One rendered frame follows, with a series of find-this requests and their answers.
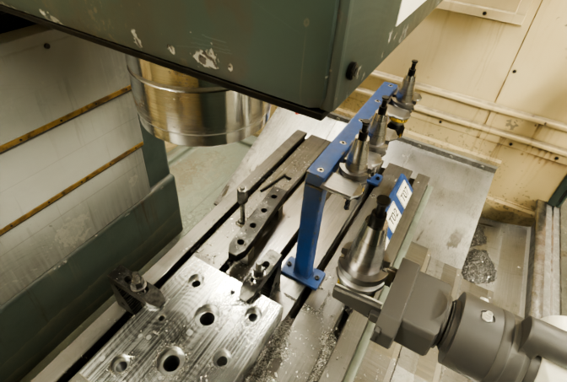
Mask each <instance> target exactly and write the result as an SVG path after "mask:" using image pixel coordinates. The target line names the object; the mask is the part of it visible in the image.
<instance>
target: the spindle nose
mask: <svg viewBox="0 0 567 382"><path fill-rule="evenodd" d="M124 55H125V59H126V63H127V70H128V75H129V79H130V83H131V87H132V94H133V98H134V103H135V106H136V110H137V112H138V114H139V117H140V121H141V123H142V125H143V127H144V128H145V129H146V130H147V131H148V132H149V133H151V134H152V135H154V136H155V137H157V138H159V139H162V140H164V141H166V142H168V143H173V144H176V145H181V146H186V147H194V148H210V147H218V146H224V145H228V144H231V143H237V142H239V141H241V140H243V139H246V138H248V137H249V136H251V135H253V134H255V133H256V132H258V131H259V130H260V129H262V128H263V127H264V126H265V124H266V123H267V121H268V119H269V116H270V108H271V106H272V105H271V104H269V103H267V102H264V101H261V100H257V99H254V98H252V97H249V96H247V95H244V94H240V93H237V92H235V91H232V90H229V89H225V88H223V87H220V86H218V85H215V84H212V83H208V82H205V81H202V80H201V79H198V78H194V77H191V76H188V75H185V74H183V73H179V72H177V71H174V70H171V69H169V68H166V67H161V66H159V65H157V64H154V63H152V62H147V61H144V60H142V59H139V58H136V57H135V56H130V55H128V54H125V53H124Z"/></svg>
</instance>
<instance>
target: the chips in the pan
mask: <svg viewBox="0 0 567 382"><path fill-rule="evenodd" d="M484 229H485V227H484V226H481V225H480V224H479V225H478V224H477V227H476V229H475V232H474V235H473V237H472V242H471V244H470V246H471V247H473V246H476V245H478V246H483V245H486V243H487V242H488V241H487V237H488V236H486V235H484V234H485V233H484V231H485V230H484ZM468 252H469V253H468V254H467V259H465V261H464V264H463V267H462V271H461V274H462V276H463V279H464V280H467V281H469V282H471V283H474V284H476V285H477V284H480V283H486V286H488V285H487V284H488V283H490V282H491V283H492V282H495V281H496V279H497V277H496V275H497V274H496V272H497V271H498V270H496V269H494V267H495V266H494V263H493V261H492V260H491V258H489V253H490V252H489V253H488V252H487V251H486V250H478V249H476V248H474V249H473V250H471V251H468ZM495 274H496V275H495ZM492 285H493V284H492Z"/></svg>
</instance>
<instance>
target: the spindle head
mask: <svg viewBox="0 0 567 382"><path fill-rule="evenodd" d="M401 1H402V0H0V10H1V11H3V12H5V13H10V14H12V15H15V16H18V17H20V18H23V19H27V20H29V21H32V22H35V23H37V24H42V25H45V26H47V27H49V28H52V29H54V30H59V31H61V32H64V33H67V34H70V35H73V36H76V37H78V38H81V39H84V40H88V41H91V42H93V43H95V44H98V45H101V46H105V47H108V48H111V49H113V50H115V51H119V52H122V53H125V54H128V55H130V56H135V57H136V58H139V59H142V60H144V61H147V62H152V63H154V64H157V65H159V66H161V67H166V68H169V69H171V70H174V71H177V72H179V73H183V74H185V75H188V76H191V77H194V78H198V79H201V80H202V81H205V82H208V83H212V84H215V85H218V86H220V87H223V88H225V89H229V90H232V91H235V92H237V93H240V94H244V95H247V96H249V97H252V98H254V99H257V100H261V101H264V102H267V103H269V104H271V105H276V106H278V107H281V108H284V109H286V110H291V111H293V112H295V113H298V114H301V115H303V116H308V117H310V118H313V119H315V120H318V121H322V120H323V119H324V118H325V117H326V116H327V115H328V114H329V113H330V112H333V111H335V110H336V109H337V108H338V107H339V106H340V105H341V104H342V103H343V102H344V101H345V100H346V99H347V98H348V97H349V96H350V95H351V94H352V93H353V92H354V91H355V90H356V89H357V88H358V87H359V86H360V85H361V84H362V83H363V82H364V81H365V80H366V79H367V78H368V76H369V75H370V74H371V73H372V72H373V71H374V70H375V69H376V68H377V67H378V66H379V65H380V64H381V63H382V62H383V61H384V60H385V59H386V58H387V57H388V56H389V55H390V54H391V53H392V52H393V51H394V50H395V49H396V48H397V47H398V46H399V45H400V44H401V43H402V42H403V41H404V40H405V39H406V38H407V37H408V36H409V35H410V34H411V33H412V31H413V30H414V29H415V28H416V27H417V26H418V25H419V24H420V23H421V22H422V21H423V20H424V19H425V18H426V17H427V16H428V15H429V14H430V13H431V12H432V11H433V10H434V9H435V8H436V7H437V6H438V5H439V4H440V3H441V2H442V1H443V0H426V1H425V2H424V3H422V4H421V5H420V6H419V7H418V8H417V9H415V10H414V11H413V12H412V13H411V14H410V15H409V16H407V17H406V18H405V19H404V20H403V21H402V22H401V23H400V24H399V25H398V26H395V25H396V22H397V16H398V12H399V8H400V5H401Z"/></svg>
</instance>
